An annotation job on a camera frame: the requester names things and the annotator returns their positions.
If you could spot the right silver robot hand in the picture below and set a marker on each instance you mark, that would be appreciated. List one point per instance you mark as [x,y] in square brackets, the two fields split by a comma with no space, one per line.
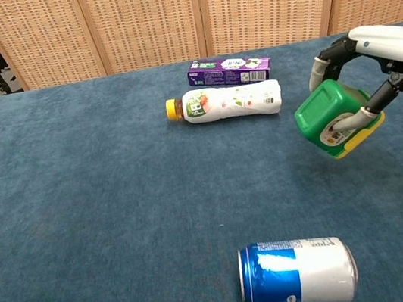
[396,47]

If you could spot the wooden woven folding screen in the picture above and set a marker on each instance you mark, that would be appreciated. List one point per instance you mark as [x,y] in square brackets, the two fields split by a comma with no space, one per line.
[172,14]

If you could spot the white-labelled bottle with yellow cap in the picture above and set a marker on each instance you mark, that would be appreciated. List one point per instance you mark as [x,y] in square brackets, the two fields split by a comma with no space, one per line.
[232,102]

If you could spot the blue table cloth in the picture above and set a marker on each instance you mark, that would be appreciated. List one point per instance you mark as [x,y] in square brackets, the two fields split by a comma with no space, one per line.
[100,213]

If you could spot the blue and white drink can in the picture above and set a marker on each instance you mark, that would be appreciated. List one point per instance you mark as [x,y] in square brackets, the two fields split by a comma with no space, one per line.
[301,273]

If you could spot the green tub with yellow lid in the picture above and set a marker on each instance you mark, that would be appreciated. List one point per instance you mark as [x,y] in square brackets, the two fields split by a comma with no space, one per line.
[328,113]

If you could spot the purple toothpaste box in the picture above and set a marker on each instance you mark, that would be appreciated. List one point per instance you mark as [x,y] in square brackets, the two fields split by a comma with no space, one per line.
[229,72]

